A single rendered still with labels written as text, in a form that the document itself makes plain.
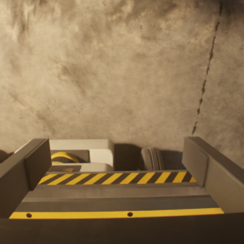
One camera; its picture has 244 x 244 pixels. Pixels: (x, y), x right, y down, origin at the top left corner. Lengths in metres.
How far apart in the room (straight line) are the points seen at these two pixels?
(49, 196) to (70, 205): 0.04
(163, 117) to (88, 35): 0.34
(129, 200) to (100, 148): 0.20
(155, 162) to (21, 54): 0.49
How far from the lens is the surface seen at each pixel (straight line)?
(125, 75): 0.55
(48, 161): 0.17
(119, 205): 0.30
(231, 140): 0.71
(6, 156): 0.67
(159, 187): 0.29
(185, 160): 0.17
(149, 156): 0.48
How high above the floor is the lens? 0.55
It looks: 75 degrees down
